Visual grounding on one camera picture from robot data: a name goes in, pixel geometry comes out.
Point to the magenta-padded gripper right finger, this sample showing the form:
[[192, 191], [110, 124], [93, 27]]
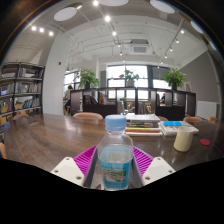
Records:
[[156, 170]]

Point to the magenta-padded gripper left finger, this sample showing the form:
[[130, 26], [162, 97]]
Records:
[[68, 170]]

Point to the clear water bottle blue cap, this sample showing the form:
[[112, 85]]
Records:
[[115, 160]]

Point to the cream ceramic cup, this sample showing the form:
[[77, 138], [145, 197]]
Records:
[[183, 140]]

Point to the flat book with blue cover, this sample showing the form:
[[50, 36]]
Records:
[[176, 126]]

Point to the stack of books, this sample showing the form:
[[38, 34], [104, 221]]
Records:
[[142, 123]]

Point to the flat round red coaster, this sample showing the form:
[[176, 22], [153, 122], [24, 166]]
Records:
[[205, 142]]

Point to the orange chairs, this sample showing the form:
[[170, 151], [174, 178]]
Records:
[[87, 115]]

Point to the low dark shelf unit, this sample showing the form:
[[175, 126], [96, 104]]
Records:
[[106, 108]]

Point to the person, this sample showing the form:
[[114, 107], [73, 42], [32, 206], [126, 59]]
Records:
[[68, 96]]

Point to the tall dark bookshelf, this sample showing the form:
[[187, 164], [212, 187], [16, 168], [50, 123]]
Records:
[[23, 90]]

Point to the wide green potted plant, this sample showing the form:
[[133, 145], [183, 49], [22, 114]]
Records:
[[174, 78]]

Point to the bushy green potted plant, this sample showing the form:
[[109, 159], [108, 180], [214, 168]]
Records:
[[87, 78]]

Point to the small green potted plant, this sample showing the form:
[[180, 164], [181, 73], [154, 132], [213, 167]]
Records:
[[131, 76]]

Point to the ceiling air conditioner unit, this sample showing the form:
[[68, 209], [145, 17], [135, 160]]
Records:
[[139, 48]]

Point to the round white ceiling lamps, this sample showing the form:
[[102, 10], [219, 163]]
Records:
[[65, 14]]

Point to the track spot lights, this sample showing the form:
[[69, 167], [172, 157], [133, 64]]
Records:
[[107, 18]]

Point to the white wall radiator panel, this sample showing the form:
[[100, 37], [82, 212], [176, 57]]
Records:
[[206, 109]]

